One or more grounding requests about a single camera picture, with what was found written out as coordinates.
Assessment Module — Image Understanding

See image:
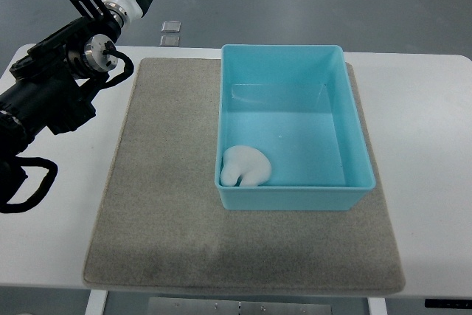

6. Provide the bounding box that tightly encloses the white right table leg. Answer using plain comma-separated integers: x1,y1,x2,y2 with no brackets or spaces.
367,297,388,315

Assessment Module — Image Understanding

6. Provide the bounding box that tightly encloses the blue plastic box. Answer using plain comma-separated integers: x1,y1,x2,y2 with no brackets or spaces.
215,44,376,211

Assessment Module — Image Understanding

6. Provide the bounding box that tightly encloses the white table leg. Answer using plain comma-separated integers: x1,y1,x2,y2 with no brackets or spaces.
85,290,108,315
367,297,388,315

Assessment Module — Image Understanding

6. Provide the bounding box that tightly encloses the white left table leg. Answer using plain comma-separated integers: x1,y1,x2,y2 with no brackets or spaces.
85,290,108,315

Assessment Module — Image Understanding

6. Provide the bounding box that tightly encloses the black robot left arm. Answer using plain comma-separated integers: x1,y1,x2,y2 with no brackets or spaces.
1,0,134,214

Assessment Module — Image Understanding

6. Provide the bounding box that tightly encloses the lower silver floor plate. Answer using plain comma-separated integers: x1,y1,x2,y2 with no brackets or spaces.
160,35,180,47

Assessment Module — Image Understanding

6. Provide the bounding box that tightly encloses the grey felt mat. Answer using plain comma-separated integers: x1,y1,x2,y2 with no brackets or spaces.
83,58,406,296

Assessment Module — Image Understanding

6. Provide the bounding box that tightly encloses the metal table base plate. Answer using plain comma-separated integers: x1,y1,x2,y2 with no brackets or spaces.
147,297,333,315

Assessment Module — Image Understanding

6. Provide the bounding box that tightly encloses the white bunny toy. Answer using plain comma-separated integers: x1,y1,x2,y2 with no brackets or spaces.
220,145,272,187

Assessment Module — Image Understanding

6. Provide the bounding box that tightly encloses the black table control panel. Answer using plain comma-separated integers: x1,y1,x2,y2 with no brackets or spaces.
424,299,472,310

